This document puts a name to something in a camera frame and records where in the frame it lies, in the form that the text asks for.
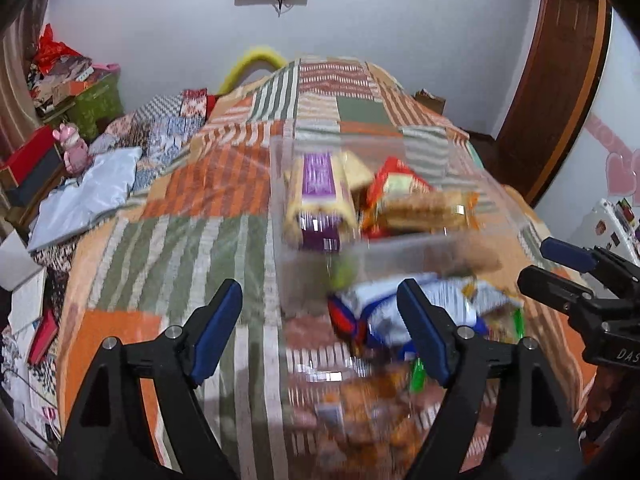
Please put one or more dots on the blue white snack packet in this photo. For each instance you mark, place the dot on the blue white snack packet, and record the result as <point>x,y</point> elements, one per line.
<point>480,297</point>

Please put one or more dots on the clear peanut packet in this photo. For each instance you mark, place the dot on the clear peanut packet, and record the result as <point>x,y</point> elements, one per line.
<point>472,255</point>

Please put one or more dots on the red and grey box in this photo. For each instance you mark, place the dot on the red and grey box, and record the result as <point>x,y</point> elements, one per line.
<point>35,155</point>

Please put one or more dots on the clear biscuit packet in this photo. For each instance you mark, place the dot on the clear biscuit packet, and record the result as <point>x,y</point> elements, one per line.
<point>425,210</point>

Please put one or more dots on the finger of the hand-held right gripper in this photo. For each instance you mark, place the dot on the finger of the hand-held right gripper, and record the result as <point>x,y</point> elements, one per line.
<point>550,282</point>
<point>565,254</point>

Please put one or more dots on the brown wooden door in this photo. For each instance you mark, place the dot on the brown wooden door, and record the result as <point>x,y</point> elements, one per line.
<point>555,85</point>

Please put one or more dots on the red fried nugget packet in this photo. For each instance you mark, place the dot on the red fried nugget packet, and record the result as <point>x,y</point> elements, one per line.
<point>400,180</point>

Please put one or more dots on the patchwork striped bed blanket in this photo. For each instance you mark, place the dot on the patchwork striped bed blanket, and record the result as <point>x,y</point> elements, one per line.
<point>210,200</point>

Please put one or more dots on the pale blue cloth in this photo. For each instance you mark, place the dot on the pale blue cloth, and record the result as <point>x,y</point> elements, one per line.
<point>85,200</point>

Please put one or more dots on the pink heart wall sticker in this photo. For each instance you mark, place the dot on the pink heart wall sticker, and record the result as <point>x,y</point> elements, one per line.
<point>620,175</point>

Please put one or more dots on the pink plush toy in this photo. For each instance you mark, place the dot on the pink plush toy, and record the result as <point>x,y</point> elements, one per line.
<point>75,152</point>

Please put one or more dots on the orange fried snack packet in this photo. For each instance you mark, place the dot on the orange fried snack packet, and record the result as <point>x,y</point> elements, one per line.
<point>365,410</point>

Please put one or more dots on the green storage box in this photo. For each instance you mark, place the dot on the green storage box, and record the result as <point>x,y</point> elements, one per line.
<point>97,105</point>

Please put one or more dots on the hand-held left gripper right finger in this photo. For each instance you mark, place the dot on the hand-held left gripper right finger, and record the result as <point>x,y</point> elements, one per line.
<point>425,330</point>

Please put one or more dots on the pink plastic lid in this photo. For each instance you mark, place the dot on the pink plastic lid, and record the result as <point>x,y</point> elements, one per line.
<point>107,67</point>

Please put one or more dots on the green snack packet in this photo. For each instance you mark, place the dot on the green snack packet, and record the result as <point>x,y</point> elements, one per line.
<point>345,267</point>

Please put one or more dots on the clear plastic container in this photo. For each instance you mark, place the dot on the clear plastic container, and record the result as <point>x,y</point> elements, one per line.
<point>310,270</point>

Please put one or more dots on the checkered floral quilt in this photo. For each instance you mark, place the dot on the checkered floral quilt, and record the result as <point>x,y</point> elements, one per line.
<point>160,130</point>

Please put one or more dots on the white cardboard box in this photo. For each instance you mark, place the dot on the white cardboard box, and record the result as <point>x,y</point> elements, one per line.
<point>17,265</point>

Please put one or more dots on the red chips packet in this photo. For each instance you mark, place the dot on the red chips packet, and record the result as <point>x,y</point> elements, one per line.
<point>345,320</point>

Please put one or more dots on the green-edged snack packet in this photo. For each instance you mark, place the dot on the green-edged snack packet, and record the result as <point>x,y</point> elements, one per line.
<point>417,375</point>

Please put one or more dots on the red book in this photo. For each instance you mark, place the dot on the red book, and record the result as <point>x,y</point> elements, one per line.
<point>44,335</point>

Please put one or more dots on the purple label biscuit packet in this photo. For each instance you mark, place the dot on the purple label biscuit packet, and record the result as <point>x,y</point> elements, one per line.
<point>320,180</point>

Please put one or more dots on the striped red beige curtain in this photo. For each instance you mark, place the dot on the striped red beige curtain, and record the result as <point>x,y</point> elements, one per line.
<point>15,85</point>

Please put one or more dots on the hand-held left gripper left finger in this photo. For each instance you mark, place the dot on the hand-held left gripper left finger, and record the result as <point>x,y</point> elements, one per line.
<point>220,330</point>

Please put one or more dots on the white refrigerator with stickers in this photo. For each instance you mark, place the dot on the white refrigerator with stickers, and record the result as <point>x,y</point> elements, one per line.
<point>607,225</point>

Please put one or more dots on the red plastic bag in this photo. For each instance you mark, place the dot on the red plastic bag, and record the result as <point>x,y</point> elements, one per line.
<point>52,52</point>

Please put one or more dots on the yellow foam hoop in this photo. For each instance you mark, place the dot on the yellow foam hoop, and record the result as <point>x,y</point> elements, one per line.
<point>255,55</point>

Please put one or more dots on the pile of papers and clothes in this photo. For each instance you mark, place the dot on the pile of papers and clothes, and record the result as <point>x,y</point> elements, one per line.
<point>65,77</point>

